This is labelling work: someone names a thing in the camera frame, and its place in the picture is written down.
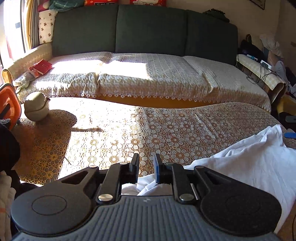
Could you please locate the round table lace cloth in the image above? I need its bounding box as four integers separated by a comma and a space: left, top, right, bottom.
11, 97, 296, 186

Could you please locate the white bear pattern pillow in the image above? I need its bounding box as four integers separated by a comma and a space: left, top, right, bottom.
38, 9, 57, 45

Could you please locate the green plaid blanket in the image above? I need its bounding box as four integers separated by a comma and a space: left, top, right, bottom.
49, 0, 84, 11

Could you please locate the red rabbit cushion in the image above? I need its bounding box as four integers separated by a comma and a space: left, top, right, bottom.
84, 0, 118, 6

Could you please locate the dark folded clothes pile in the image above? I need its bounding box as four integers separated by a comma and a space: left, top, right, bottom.
0, 118, 21, 198

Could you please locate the white printed sweatshirt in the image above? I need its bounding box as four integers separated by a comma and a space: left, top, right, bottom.
121, 123, 296, 235

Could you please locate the right abstract painting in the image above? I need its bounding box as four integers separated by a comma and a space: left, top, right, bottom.
250, 0, 266, 10

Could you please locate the red text cushion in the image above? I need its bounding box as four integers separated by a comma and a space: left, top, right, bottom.
129, 0, 167, 6

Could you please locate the green sofa with lace cover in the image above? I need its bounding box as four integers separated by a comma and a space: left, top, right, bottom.
2, 4, 271, 111

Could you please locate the armchair with yellow cover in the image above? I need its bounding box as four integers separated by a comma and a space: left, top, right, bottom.
236, 34, 295, 116

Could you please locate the yellow grey curtain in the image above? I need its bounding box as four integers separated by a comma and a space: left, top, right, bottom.
21, 0, 39, 52

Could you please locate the black object on sofa back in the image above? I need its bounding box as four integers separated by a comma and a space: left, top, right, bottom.
203, 9, 230, 23

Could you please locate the clothes pile on armchair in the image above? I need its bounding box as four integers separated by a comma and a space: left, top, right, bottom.
259, 34, 295, 98

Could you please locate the red booklet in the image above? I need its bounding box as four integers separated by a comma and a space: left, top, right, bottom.
29, 59, 52, 75

